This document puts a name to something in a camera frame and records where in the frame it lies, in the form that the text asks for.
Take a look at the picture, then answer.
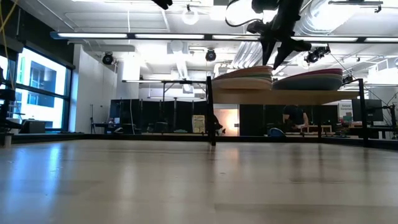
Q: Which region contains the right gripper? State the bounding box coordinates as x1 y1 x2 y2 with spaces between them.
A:
247 0 312 70

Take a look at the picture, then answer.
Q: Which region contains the terracotta plate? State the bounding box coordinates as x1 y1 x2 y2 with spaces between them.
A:
214 65 274 77

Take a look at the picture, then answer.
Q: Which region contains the blue plate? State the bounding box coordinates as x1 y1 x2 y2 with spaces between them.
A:
271 76 343 91

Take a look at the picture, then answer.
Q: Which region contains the magenta plate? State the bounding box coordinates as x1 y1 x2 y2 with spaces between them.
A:
279 68 343 77

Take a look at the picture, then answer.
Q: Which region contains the round white ceiling lamp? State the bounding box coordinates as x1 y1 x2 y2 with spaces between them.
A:
182 4 200 26

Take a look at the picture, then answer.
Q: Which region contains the long ceiling light bar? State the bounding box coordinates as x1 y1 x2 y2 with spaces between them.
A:
49 30 398 44

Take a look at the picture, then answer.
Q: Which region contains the black track spotlight cluster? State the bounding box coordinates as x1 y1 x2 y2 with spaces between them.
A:
303 45 331 65

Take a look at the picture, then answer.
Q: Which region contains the person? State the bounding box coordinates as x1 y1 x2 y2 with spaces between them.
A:
282 105 309 134

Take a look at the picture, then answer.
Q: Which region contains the black partition panel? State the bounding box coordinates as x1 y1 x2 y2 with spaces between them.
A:
109 98 206 135
239 104 340 137

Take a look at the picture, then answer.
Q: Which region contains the blue rounded object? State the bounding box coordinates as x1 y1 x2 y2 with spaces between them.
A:
268 127 287 138

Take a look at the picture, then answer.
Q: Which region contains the low wooden bench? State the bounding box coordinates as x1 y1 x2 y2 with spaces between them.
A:
300 124 333 135

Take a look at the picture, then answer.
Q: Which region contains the black ceiling track fixture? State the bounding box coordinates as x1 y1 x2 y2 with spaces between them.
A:
328 0 384 14

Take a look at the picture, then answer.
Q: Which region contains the green white sign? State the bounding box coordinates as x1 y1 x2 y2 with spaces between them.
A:
338 101 354 123

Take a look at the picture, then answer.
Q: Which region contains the black monitor screen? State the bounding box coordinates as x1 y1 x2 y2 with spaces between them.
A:
351 98 384 123

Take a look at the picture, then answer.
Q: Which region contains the yellow poster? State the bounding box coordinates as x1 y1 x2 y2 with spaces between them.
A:
192 114 206 134

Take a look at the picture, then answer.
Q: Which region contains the black tripod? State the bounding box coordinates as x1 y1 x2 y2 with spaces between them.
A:
89 104 98 134

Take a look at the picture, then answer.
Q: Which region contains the large glass window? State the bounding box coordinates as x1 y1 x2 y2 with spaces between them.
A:
0 46 74 133

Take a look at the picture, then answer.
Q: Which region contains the black equipment case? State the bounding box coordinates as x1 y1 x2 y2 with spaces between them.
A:
21 119 47 134

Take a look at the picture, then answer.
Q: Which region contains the dark equipment rack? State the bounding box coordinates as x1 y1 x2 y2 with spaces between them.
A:
0 67 22 134

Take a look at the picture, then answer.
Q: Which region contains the silver ventilation duct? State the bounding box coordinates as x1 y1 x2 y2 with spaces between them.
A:
233 0 332 75

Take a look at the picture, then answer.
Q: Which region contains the wooden shelf black metal frame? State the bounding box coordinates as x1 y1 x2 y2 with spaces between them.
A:
205 76 366 147

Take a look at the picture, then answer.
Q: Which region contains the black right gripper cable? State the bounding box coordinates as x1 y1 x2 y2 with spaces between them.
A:
224 0 265 28

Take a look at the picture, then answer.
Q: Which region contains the black background frame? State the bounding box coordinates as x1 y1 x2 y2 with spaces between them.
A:
121 79 206 103

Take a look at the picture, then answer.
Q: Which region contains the black aluminium rig frame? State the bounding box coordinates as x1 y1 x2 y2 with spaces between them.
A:
12 133 398 151

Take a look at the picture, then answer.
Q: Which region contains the yellow hanging cable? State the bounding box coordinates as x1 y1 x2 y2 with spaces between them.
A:
0 0 18 91

